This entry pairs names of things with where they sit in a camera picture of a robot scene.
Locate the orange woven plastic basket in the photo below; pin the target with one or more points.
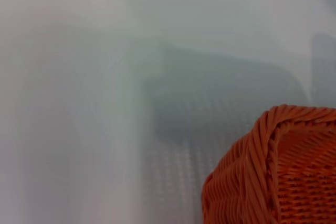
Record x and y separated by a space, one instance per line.
288 176

